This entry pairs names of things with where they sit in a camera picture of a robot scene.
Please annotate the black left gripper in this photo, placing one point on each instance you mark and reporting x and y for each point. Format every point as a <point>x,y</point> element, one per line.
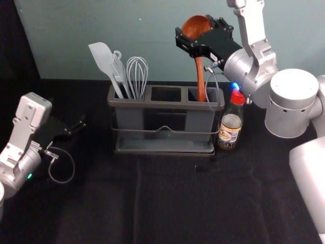
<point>50,129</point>

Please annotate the grey slotted turner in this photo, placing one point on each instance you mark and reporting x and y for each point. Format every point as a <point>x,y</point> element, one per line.
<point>119,71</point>

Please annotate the grey whisk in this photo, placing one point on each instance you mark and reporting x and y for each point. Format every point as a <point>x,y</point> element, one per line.
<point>137,73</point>

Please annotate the brown wooden spoon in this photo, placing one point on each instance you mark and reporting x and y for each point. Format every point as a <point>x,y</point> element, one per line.
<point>196,26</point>

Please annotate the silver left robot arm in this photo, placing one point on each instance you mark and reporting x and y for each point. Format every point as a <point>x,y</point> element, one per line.
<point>23,142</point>

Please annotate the grey utensil rack steel bars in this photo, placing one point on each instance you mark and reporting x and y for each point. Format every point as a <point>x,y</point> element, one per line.
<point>165,122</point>

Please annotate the sauce bottle red cap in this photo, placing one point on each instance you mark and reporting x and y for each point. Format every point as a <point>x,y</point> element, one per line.
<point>229,132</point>

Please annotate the black table cloth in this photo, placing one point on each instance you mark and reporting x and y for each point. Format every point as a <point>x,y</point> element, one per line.
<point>157,203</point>

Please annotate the grey silicone spatula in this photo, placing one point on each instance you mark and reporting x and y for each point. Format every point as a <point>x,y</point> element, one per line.
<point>101,56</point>

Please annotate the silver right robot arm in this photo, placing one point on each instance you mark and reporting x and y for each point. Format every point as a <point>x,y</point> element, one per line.
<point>292,106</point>

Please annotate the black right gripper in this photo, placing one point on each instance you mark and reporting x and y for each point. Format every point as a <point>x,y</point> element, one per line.
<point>218,43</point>

